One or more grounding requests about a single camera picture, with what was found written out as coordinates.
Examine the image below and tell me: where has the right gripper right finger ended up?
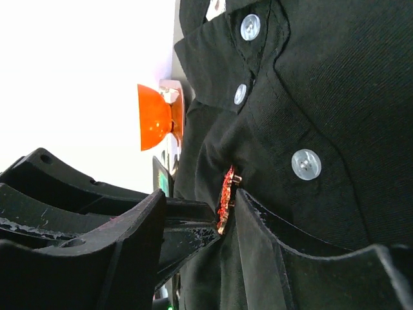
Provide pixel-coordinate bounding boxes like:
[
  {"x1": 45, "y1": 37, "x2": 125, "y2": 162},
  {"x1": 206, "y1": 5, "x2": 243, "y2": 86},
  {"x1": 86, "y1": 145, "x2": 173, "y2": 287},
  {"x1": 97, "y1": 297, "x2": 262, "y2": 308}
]
[{"x1": 236, "y1": 190, "x2": 412, "y2": 309}]

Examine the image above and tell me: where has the orange maple leaf brooch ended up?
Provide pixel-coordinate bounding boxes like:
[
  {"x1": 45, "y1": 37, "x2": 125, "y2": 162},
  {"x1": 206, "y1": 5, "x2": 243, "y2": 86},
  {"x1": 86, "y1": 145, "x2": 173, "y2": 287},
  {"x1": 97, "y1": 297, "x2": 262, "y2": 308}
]
[{"x1": 217, "y1": 165, "x2": 243, "y2": 235}]

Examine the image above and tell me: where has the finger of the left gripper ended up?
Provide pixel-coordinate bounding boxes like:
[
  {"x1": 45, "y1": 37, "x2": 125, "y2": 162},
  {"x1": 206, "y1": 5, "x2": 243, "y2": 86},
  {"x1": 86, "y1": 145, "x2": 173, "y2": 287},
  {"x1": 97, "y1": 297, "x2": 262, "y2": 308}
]
[
  {"x1": 1, "y1": 148, "x2": 146, "y2": 226},
  {"x1": 155, "y1": 198, "x2": 220, "y2": 290}
]

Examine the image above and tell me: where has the black box green lining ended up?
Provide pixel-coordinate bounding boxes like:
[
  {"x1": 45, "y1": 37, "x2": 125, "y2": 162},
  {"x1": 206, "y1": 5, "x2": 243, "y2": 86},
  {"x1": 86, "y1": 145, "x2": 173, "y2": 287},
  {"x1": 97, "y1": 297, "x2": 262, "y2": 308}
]
[{"x1": 152, "y1": 156, "x2": 174, "y2": 197}]

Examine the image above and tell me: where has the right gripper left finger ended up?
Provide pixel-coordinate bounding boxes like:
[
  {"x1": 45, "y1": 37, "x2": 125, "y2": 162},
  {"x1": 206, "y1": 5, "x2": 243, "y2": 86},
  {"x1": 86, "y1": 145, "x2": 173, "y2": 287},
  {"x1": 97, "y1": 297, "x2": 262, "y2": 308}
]
[{"x1": 1, "y1": 190, "x2": 166, "y2": 309}]

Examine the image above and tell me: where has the orange white patterned ball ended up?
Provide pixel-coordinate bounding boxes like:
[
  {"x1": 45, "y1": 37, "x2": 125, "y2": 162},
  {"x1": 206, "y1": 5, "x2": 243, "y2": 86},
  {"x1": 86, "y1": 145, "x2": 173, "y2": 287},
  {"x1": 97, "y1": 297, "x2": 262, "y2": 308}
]
[{"x1": 137, "y1": 84, "x2": 172, "y2": 151}]

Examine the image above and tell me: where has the black button shirt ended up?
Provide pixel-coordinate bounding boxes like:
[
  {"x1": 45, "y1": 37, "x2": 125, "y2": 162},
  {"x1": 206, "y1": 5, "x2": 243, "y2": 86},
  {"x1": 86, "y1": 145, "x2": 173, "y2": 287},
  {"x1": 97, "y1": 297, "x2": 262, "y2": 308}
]
[{"x1": 174, "y1": 1, "x2": 412, "y2": 309}]

